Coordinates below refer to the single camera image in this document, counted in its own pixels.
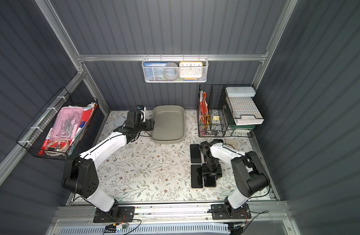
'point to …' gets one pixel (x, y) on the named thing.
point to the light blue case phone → (195, 153)
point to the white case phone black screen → (218, 140)
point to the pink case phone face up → (210, 181)
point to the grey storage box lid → (119, 121)
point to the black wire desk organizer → (228, 110)
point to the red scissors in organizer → (203, 110)
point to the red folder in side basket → (86, 114)
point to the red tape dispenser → (58, 146)
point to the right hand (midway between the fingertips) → (212, 178)
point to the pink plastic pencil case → (67, 122)
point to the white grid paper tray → (244, 110)
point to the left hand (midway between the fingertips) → (150, 121)
